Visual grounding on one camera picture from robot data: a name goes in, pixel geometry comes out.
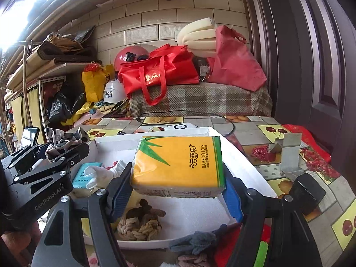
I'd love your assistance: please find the fruit print tablecloth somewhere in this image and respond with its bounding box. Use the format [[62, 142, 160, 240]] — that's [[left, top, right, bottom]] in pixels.
[[65, 115, 356, 267]]

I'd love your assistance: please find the red fabric bag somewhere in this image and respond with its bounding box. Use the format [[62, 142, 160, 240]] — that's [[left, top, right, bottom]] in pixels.
[[207, 25, 268, 92]]

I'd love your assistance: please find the red helmet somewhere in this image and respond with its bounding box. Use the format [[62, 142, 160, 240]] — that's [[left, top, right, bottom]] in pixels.
[[115, 44, 159, 71]]

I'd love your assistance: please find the person's left hand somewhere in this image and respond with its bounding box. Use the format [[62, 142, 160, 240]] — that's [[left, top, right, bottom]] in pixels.
[[0, 222, 42, 267]]

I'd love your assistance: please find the black plastic bag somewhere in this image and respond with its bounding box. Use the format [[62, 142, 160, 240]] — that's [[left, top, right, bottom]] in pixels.
[[49, 92, 85, 123]]

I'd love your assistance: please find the red printed packet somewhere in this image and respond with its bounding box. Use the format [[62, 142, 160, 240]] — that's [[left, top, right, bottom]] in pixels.
[[282, 124, 333, 163]]

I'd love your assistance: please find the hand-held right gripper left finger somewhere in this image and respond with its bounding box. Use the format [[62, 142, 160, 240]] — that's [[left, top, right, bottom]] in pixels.
[[32, 161, 134, 267]]

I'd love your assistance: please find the white glove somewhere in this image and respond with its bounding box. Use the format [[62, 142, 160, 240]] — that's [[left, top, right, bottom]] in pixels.
[[83, 160, 128, 190]]

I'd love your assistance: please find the white card holder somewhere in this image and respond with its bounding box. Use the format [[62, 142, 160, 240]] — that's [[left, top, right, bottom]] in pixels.
[[268, 133, 303, 177]]

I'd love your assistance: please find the red tote bag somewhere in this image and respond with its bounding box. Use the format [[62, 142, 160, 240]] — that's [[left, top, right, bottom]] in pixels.
[[118, 44, 200, 107]]

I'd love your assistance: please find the white helmet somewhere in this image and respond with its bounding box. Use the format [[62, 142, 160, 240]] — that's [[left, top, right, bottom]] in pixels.
[[103, 79, 128, 105]]

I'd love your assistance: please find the white cardboard box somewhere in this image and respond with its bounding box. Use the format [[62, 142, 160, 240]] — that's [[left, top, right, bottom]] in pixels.
[[83, 126, 279, 250]]

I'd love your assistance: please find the grey patterned cloth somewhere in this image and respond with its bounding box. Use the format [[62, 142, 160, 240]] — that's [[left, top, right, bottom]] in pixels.
[[44, 127, 90, 162]]

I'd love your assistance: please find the teal tissue packet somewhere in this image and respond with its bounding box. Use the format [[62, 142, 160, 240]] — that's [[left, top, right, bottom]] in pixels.
[[72, 162, 103, 191]]

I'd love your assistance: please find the grey knit glove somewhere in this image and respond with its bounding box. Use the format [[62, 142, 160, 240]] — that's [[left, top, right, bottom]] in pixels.
[[169, 224, 231, 255]]

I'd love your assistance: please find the red plush fruit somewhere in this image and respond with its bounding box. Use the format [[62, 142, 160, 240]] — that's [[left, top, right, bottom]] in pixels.
[[214, 222, 271, 267]]

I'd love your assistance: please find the wooden shelf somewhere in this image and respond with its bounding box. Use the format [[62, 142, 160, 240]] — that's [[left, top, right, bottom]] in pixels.
[[6, 40, 98, 156]]

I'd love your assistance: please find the black power adapter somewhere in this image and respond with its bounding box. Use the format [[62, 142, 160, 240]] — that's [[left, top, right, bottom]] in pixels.
[[289, 172, 326, 216]]

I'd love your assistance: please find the thin black cable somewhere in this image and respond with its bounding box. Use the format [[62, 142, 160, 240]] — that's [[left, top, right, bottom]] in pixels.
[[136, 113, 236, 137]]

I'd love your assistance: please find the brown wooden door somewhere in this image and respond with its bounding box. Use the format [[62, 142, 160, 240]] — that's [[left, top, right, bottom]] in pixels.
[[239, 0, 356, 167]]

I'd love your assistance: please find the yellow curtain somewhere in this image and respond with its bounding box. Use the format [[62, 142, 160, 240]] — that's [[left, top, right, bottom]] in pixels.
[[4, 87, 45, 145]]

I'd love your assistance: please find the white flat device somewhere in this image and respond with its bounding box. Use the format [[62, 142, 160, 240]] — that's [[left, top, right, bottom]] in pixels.
[[164, 122, 195, 131]]

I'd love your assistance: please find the pink knit glove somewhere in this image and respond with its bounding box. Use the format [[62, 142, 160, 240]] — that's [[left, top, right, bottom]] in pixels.
[[176, 253, 212, 267]]

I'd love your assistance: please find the beige brown rope knot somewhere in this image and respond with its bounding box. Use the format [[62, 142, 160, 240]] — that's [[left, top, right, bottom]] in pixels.
[[117, 199, 166, 241]]

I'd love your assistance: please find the yellow tissue pack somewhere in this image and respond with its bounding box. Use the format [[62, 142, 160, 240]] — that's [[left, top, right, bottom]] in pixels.
[[130, 136, 226, 198]]

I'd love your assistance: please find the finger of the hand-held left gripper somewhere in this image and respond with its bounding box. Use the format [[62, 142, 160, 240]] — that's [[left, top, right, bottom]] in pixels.
[[6, 142, 90, 182], [3, 171, 73, 230]]

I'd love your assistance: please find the brown folded bag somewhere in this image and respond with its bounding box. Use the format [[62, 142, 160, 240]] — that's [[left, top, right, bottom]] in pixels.
[[37, 25, 98, 62]]

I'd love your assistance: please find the cream foam strips bundle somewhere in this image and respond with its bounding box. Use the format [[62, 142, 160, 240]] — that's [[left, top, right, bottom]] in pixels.
[[176, 17, 219, 59]]

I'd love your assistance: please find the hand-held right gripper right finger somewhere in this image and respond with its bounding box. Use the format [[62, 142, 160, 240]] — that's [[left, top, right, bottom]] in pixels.
[[221, 164, 323, 267]]

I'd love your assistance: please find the yellow shopping bag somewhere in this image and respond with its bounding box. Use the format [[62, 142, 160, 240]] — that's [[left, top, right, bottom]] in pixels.
[[81, 64, 115, 103]]

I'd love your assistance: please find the plaid cloth covered box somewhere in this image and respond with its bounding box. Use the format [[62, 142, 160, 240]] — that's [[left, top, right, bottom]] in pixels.
[[128, 82, 273, 117]]

